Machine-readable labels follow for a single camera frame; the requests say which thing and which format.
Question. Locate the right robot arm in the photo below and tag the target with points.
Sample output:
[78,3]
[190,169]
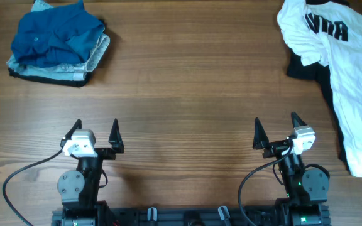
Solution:
[306,185]

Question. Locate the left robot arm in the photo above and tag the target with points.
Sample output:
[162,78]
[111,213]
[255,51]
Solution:
[79,188]

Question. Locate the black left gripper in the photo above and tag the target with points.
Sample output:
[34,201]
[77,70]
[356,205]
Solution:
[116,147]

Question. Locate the black folded garment under stack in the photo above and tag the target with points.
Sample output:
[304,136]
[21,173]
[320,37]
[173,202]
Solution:
[51,81]

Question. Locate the white Puma t-shirt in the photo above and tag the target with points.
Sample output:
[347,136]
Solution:
[347,78]

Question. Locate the light denim folded jeans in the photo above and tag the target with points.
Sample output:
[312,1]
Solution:
[63,71]

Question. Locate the blue folded shirt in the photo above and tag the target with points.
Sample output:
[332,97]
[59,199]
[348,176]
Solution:
[64,34]

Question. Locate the black t-shirt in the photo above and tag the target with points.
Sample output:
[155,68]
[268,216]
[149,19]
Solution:
[313,73]

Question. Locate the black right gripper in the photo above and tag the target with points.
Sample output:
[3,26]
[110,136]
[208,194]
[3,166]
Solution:
[261,141]

